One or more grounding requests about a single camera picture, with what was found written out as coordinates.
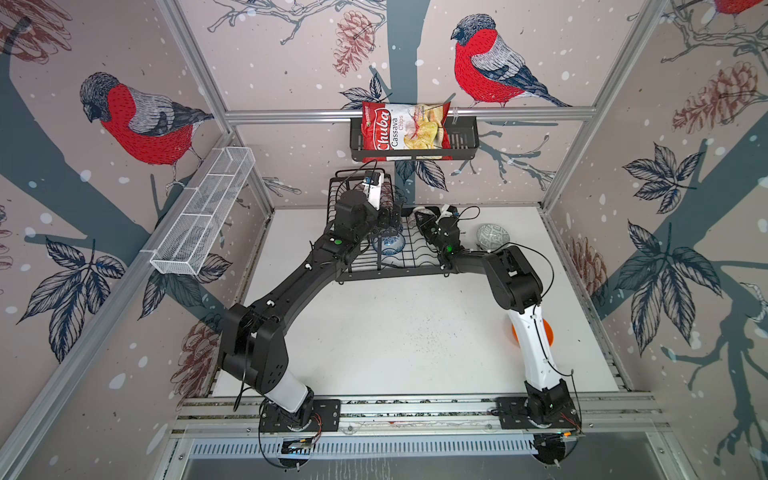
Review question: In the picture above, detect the blue triangle patterned bowl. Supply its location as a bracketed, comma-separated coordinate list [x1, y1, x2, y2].
[377, 207, 402, 234]

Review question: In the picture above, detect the blue floral ceramic bowl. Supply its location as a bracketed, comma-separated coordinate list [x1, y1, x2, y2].
[370, 233, 406, 256]

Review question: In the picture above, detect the black wire dish rack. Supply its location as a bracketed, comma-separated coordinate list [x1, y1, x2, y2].
[336, 168, 450, 285]

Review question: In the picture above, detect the green patterned ceramic bowl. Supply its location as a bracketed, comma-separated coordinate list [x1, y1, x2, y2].
[476, 223, 510, 251]

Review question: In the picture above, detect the orange plastic bowl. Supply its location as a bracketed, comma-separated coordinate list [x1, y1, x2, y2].
[511, 320, 554, 346]

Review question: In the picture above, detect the white perforated strainer bowl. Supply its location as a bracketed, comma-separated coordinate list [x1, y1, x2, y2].
[413, 206, 441, 225]

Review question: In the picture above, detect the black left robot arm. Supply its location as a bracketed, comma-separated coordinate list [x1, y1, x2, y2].
[217, 190, 379, 426]

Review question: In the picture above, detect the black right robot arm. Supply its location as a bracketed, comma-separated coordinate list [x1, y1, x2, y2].
[414, 207, 581, 429]

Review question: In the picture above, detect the red cassava chips bag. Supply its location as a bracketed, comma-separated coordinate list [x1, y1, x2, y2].
[361, 102, 451, 159]

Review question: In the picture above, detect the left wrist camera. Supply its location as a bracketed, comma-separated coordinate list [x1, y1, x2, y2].
[362, 170, 384, 211]

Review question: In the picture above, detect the black wall shelf basket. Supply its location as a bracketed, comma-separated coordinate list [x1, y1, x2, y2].
[349, 116, 479, 163]

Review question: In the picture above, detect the white wire mesh shelf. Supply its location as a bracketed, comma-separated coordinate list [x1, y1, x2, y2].
[150, 146, 255, 276]

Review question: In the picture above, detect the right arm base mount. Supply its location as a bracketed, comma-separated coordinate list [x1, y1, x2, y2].
[490, 397, 581, 430]

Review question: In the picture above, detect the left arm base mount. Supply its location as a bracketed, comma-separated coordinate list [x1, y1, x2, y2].
[259, 399, 341, 433]

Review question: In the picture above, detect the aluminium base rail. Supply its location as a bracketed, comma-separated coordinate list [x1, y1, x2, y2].
[168, 391, 671, 438]

